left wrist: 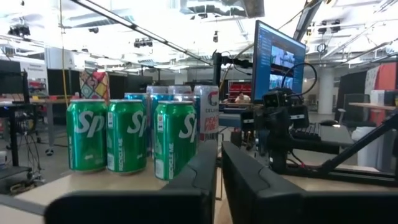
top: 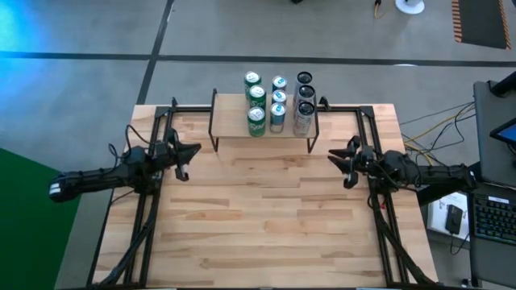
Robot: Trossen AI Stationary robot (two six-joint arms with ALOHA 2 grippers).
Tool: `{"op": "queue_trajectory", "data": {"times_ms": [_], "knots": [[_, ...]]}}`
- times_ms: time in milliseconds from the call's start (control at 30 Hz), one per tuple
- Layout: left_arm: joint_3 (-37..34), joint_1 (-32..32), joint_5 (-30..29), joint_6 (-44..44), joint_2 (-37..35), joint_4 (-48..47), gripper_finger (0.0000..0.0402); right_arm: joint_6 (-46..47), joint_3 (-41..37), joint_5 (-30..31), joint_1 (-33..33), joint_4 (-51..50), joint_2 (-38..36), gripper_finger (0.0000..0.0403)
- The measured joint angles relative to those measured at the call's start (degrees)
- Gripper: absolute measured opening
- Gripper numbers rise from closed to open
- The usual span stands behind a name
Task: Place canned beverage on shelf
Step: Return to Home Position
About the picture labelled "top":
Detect green Sprite can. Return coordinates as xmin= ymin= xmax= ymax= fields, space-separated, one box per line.
xmin=248 ymin=84 xmax=268 ymax=110
xmin=243 ymin=71 xmax=263 ymax=96
xmin=247 ymin=106 xmax=267 ymax=138

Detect green floor mat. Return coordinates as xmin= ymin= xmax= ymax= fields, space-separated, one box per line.
xmin=0 ymin=147 xmax=82 ymax=290

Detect white round stand base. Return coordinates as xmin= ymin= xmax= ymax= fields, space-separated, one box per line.
xmin=394 ymin=0 xmax=426 ymax=15

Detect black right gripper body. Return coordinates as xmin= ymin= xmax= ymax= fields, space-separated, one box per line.
xmin=343 ymin=136 xmax=378 ymax=189

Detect black metal table frame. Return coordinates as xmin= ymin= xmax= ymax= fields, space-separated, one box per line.
xmin=86 ymin=96 xmax=439 ymax=290

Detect tablet screen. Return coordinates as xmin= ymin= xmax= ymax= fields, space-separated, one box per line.
xmin=489 ymin=118 xmax=516 ymax=147

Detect wooden shelf black metal legs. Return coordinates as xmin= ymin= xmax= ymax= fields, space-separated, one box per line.
xmin=207 ymin=88 xmax=321 ymax=155

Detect yellow floor cable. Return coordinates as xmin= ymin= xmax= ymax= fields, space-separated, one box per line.
xmin=402 ymin=102 xmax=476 ymax=166

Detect black mat orange stripes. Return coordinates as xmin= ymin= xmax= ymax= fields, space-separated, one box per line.
xmin=451 ymin=0 xmax=512 ymax=51

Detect white box with device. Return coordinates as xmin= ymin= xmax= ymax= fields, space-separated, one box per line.
xmin=426 ymin=191 xmax=472 ymax=242

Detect black keyboard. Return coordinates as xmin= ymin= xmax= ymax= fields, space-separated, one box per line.
xmin=472 ymin=192 xmax=516 ymax=246

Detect grey equipment cart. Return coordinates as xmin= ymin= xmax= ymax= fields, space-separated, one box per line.
xmin=467 ymin=80 xmax=516 ymax=289

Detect tall white energy drink can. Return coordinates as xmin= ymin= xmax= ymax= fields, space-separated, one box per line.
xmin=293 ymin=100 xmax=317 ymax=139
xmin=295 ymin=71 xmax=314 ymax=92
xmin=293 ymin=84 xmax=317 ymax=106

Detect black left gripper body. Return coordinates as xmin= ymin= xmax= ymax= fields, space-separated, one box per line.
xmin=152 ymin=128 xmax=190 ymax=182

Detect black handheld device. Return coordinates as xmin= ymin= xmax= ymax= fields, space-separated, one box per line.
xmin=445 ymin=204 xmax=464 ymax=236

